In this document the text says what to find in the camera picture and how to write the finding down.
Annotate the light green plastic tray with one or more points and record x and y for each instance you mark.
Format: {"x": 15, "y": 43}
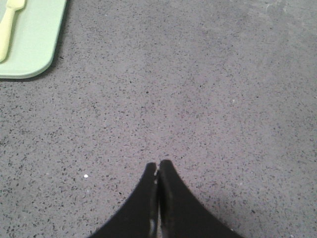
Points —
{"x": 33, "y": 40}

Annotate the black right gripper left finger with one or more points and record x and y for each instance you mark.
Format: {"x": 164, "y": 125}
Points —
{"x": 138, "y": 216}

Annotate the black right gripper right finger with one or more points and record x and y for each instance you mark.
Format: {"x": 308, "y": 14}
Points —
{"x": 182, "y": 215}

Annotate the yellow plastic fork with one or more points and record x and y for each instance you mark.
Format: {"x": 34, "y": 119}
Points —
{"x": 11, "y": 7}

